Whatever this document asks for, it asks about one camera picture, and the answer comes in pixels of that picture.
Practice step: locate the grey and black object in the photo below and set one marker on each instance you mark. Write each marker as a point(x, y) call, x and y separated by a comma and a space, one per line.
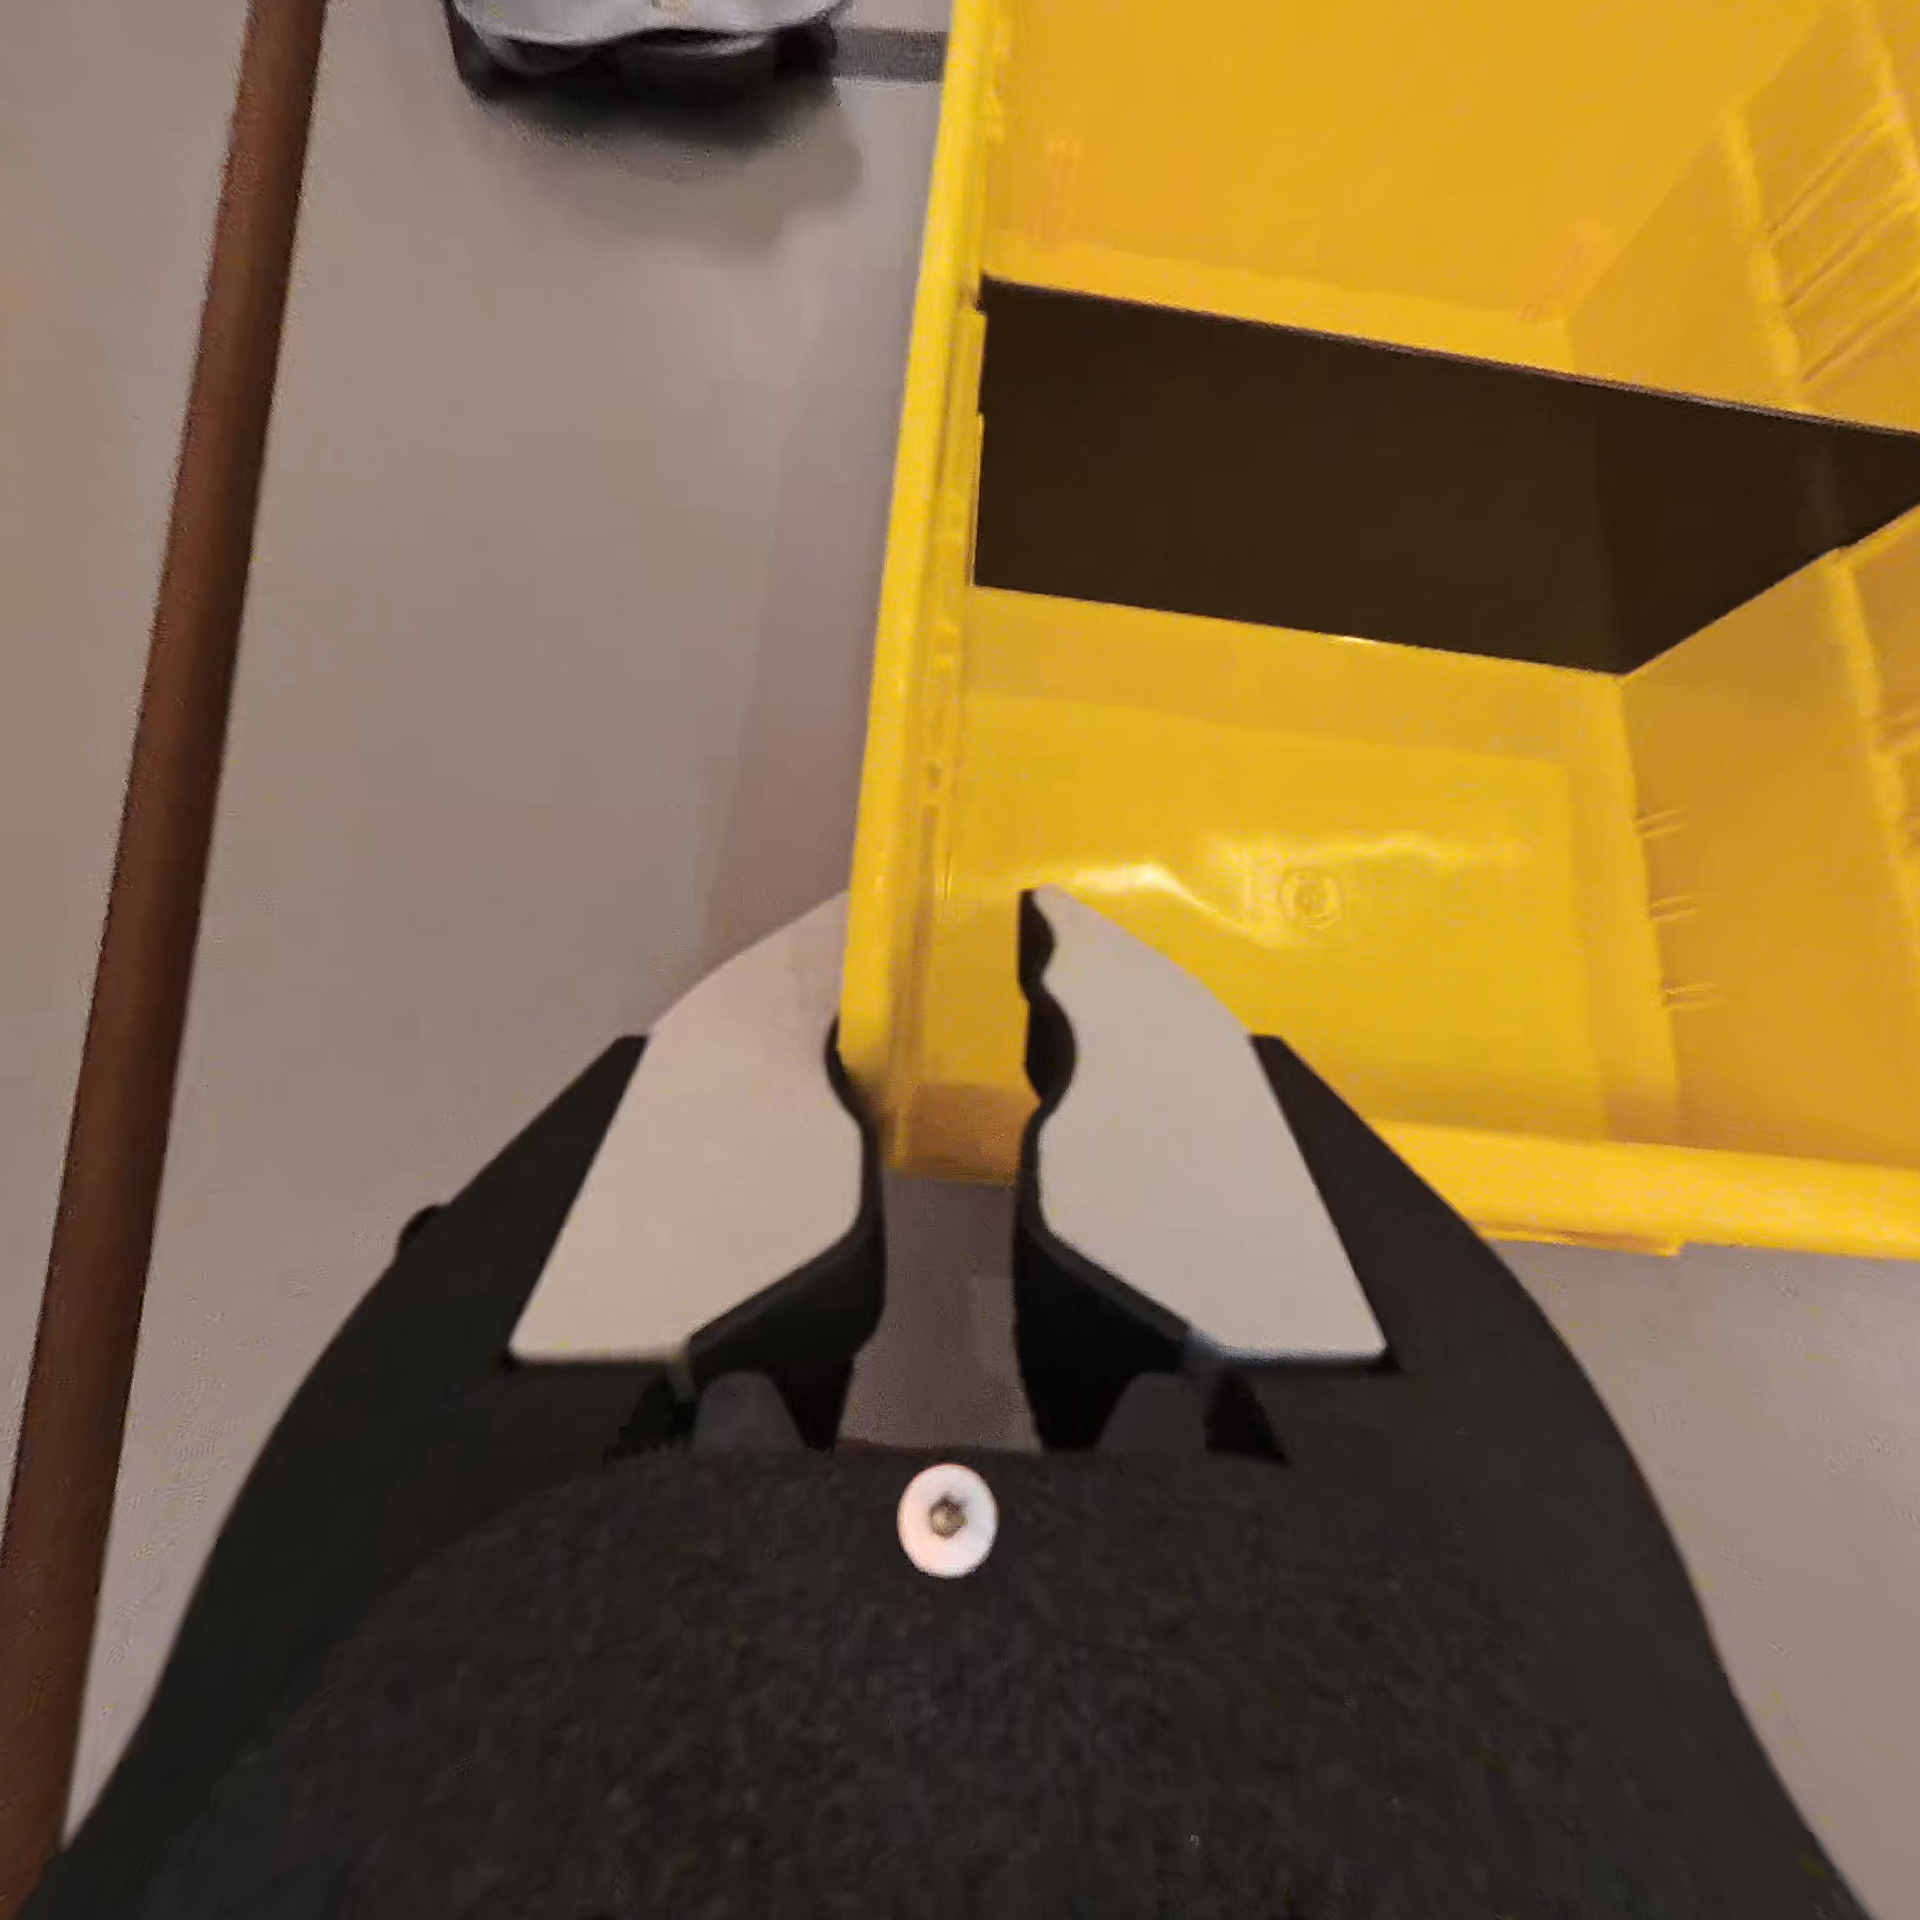
point(628, 45)

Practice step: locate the brown wooden strip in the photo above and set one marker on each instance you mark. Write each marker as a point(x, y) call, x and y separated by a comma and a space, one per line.
point(196, 599)

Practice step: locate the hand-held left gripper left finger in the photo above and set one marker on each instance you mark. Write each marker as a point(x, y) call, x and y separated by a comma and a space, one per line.
point(704, 1186)

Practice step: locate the yellow plastic bin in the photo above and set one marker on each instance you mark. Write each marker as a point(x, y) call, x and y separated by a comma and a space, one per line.
point(1348, 839)

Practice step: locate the black bin divider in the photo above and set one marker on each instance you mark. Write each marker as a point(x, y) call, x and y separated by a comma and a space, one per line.
point(1348, 482)

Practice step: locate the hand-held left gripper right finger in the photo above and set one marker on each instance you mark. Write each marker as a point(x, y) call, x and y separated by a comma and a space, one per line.
point(1201, 1186)

